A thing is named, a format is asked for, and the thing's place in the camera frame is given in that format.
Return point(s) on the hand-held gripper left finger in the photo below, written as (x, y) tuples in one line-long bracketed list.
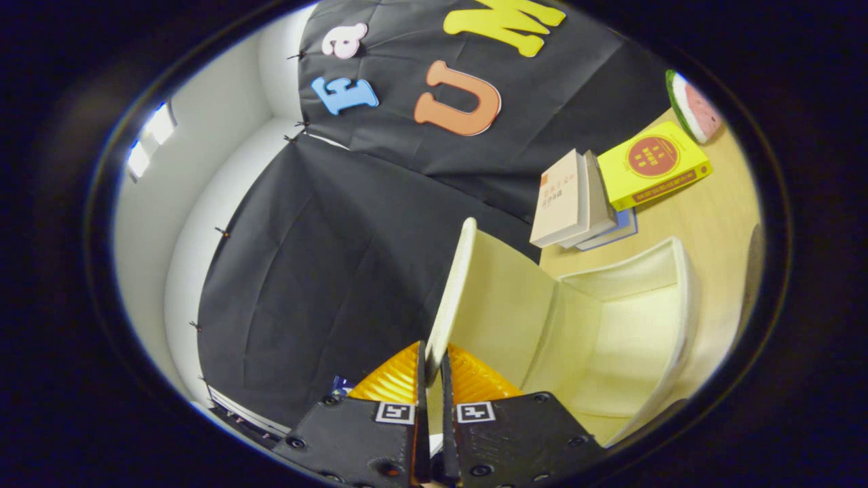
[(352, 440)]

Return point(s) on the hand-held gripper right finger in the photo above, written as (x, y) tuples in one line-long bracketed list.
[(515, 440)]

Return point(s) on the beige storage box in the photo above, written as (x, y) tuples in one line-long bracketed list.
[(610, 339)]

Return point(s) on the blue printed packet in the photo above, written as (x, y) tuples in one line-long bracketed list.
[(341, 386)]

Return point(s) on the black backdrop cloth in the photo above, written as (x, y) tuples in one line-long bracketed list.
[(305, 271)]

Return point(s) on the blue book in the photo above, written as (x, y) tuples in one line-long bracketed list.
[(620, 230)]

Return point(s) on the grey book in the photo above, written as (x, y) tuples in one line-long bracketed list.
[(600, 203)]

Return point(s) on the yellow book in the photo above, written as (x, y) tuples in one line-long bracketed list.
[(651, 163)]

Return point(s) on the long ceiling light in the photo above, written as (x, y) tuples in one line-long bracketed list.
[(152, 139)]

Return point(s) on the watermelon slice plush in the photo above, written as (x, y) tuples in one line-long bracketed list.
[(695, 112)]

